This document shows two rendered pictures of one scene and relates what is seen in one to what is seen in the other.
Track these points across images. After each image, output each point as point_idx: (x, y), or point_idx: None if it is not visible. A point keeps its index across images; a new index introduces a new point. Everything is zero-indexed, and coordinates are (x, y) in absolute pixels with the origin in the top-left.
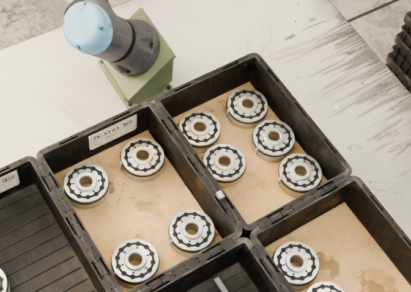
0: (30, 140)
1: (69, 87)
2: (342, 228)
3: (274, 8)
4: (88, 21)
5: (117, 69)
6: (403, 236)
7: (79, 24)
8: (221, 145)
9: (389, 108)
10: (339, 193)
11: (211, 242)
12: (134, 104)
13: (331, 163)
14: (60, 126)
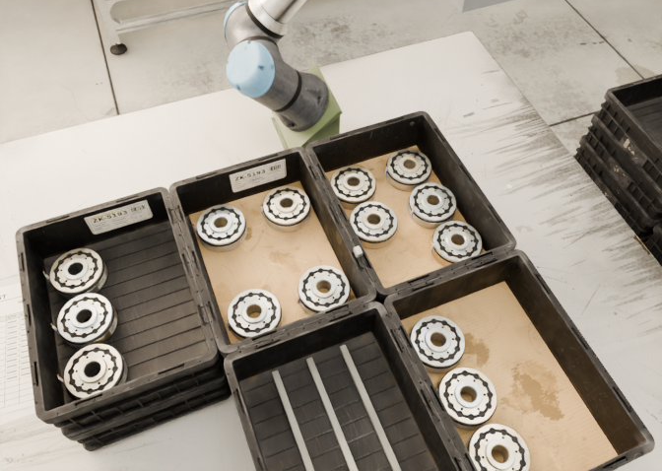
0: None
1: (238, 139)
2: (497, 310)
3: (456, 87)
4: (249, 60)
5: (283, 122)
6: (572, 327)
7: (240, 63)
8: (372, 203)
9: (568, 193)
10: (498, 269)
11: None
12: None
13: (494, 235)
14: None
